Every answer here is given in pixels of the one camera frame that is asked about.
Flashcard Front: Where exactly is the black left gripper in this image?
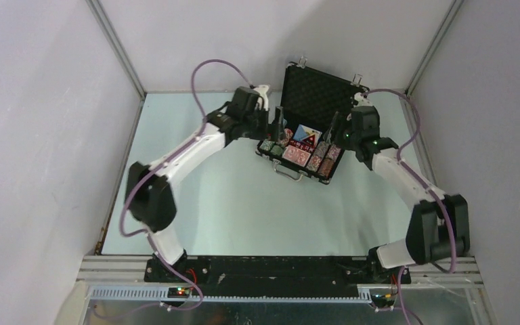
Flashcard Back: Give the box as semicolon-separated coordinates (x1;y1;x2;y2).
241;106;284;142

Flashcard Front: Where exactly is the grey chip stack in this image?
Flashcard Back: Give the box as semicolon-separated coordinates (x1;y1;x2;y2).
313;142;330;158

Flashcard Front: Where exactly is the red white chip stack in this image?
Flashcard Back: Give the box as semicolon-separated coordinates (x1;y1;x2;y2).
325;144;342;162

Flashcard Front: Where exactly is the black poker set case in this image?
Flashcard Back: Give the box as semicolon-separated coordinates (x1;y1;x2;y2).
255;62;369;185

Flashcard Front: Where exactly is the blue playing card deck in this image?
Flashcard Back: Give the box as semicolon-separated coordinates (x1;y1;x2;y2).
292;125;322;143

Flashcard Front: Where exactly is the orange brown chip stack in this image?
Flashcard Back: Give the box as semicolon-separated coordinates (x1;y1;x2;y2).
318;158;334;179

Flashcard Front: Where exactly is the black red triangular button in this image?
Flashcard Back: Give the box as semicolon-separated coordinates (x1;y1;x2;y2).
301;134;318;151

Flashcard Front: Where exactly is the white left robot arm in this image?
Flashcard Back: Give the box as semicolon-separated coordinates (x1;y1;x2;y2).
121;85;284;282

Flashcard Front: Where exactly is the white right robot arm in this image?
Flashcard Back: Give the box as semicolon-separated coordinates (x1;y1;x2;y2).
327;106;471;283

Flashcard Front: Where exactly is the short green chip stack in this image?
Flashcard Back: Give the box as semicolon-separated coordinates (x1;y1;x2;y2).
270;144;284;156

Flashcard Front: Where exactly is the tall green chip stack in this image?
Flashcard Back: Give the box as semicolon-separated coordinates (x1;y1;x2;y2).
259;139;275;152

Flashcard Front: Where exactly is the red playing card deck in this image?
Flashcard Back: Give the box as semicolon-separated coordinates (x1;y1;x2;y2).
282;146;311;167

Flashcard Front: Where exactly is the red chip stack in case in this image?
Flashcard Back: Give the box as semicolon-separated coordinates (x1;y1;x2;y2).
305;155;323;172

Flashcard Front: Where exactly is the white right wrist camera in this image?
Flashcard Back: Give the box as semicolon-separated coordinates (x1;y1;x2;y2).
353;93;373;108

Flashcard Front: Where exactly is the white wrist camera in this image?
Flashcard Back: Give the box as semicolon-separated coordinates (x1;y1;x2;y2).
353;93;373;108
253;85;270;112

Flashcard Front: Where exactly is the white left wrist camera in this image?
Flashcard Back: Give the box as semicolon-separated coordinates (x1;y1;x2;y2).
253;85;270;112

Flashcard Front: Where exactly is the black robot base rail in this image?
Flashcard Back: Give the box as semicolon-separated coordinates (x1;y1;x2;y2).
144;254;411;299

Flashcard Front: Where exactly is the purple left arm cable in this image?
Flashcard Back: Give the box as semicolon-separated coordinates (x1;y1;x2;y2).
90;58;257;320

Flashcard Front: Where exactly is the aluminium frame rail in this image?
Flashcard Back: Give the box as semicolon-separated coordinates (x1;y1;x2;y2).
77;255;483;303

